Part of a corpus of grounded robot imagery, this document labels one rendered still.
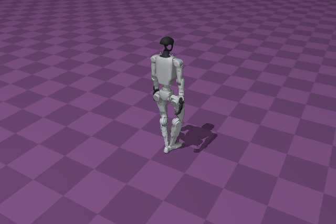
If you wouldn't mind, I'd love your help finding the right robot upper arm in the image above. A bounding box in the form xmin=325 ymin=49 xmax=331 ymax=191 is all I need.
xmin=173 ymin=58 xmax=183 ymax=84

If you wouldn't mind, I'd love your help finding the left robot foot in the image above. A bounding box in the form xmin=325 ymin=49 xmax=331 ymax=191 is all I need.
xmin=164 ymin=145 xmax=170 ymax=153

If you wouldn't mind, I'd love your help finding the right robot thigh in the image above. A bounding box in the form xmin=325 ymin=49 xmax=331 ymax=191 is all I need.
xmin=170 ymin=95 xmax=185 ymax=126

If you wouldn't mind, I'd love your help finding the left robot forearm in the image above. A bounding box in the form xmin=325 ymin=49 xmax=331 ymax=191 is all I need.
xmin=151 ymin=76 xmax=159 ymax=90

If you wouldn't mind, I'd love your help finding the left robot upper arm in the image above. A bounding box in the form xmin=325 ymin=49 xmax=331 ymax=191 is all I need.
xmin=150 ymin=55 xmax=157 ymax=78

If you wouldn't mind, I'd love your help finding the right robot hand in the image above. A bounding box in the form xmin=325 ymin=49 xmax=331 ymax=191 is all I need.
xmin=175 ymin=97 xmax=184 ymax=115

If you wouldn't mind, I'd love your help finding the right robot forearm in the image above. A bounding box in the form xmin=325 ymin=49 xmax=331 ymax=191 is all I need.
xmin=178 ymin=78 xmax=185 ymax=101

